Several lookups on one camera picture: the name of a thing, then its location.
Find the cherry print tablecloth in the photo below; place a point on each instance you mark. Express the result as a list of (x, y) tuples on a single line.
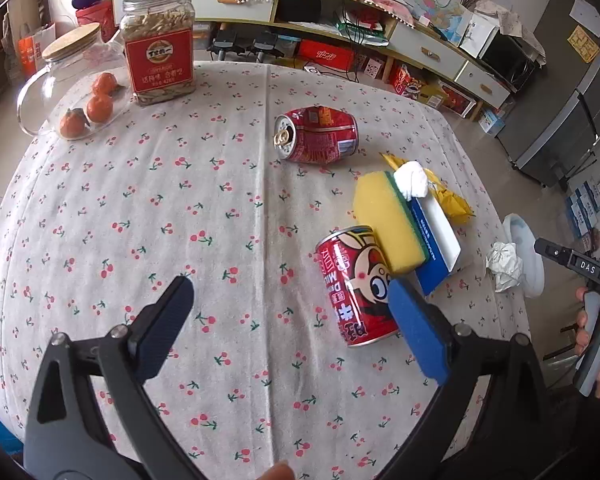
[(92, 231)]

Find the red cardboard box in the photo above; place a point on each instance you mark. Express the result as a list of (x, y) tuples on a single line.
[(328, 55)]

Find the orange tangerine top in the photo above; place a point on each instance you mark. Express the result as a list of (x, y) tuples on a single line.
[(104, 83)]

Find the black microwave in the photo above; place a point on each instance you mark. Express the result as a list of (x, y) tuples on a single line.
[(507, 60)]

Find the glass jug wooden lid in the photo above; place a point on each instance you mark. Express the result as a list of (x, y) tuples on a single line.
[(71, 64)]

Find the yellow snack bag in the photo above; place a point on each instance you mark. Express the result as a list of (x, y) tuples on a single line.
[(455, 207)]

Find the crumpled paper in bin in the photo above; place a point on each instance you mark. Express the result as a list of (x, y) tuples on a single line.
[(504, 265)]

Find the white crumpled tissue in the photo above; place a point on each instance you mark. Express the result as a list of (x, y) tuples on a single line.
[(411, 180)]

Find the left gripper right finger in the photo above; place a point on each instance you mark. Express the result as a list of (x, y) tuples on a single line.
[(489, 417)]

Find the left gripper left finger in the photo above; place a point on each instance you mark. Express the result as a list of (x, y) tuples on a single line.
[(66, 435)]

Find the grey refrigerator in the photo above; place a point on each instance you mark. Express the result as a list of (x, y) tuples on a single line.
[(554, 126)]

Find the cartoon red milk can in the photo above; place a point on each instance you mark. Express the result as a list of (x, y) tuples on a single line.
[(357, 280)]

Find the blue cardboard box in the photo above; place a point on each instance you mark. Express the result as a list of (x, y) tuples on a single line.
[(440, 240)]

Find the orange tangerine middle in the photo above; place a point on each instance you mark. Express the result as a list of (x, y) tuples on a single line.
[(99, 108)]

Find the crushed red soda can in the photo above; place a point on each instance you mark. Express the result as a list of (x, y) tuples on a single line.
[(317, 135)]

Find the yellow green sponge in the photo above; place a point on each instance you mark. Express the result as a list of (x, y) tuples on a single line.
[(378, 203)]

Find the wooden tv cabinet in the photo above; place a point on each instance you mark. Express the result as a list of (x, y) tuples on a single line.
[(380, 39)]

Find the white trash bin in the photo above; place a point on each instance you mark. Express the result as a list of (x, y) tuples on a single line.
[(518, 232)]

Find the red label seed jar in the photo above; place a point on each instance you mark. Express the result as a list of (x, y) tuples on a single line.
[(159, 48)]

